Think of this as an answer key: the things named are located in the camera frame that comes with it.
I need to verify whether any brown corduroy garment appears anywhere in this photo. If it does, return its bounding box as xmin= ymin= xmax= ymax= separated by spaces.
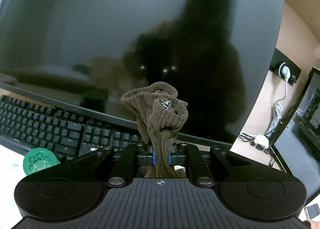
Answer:
xmin=121 ymin=82 xmax=188 ymax=178

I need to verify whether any black keyboard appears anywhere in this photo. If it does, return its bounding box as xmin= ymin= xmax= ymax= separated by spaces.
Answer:
xmin=0 ymin=94 xmax=201 ymax=165

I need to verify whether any green round lid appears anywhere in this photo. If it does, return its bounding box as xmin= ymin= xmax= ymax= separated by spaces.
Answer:
xmin=23 ymin=148 xmax=60 ymax=175

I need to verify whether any black glass-sided PC case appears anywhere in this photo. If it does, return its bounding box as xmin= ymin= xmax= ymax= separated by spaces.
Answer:
xmin=271 ymin=67 xmax=319 ymax=204

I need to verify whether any black power strip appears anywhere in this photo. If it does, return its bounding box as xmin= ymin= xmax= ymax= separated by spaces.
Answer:
xmin=269 ymin=49 xmax=301 ymax=85

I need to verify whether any black computer monitor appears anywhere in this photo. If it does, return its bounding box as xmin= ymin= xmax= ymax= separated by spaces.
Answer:
xmin=1 ymin=0 xmax=284 ymax=145

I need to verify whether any smartphone with clear case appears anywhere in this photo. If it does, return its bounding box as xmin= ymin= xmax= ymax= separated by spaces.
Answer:
xmin=304 ymin=203 xmax=320 ymax=220

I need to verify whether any white cable bundle wad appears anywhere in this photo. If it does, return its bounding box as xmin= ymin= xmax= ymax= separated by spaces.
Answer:
xmin=254 ymin=135 xmax=269 ymax=149

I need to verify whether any grey coiled cable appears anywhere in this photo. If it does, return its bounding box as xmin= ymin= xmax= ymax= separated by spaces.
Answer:
xmin=265 ymin=78 xmax=291 ymax=140

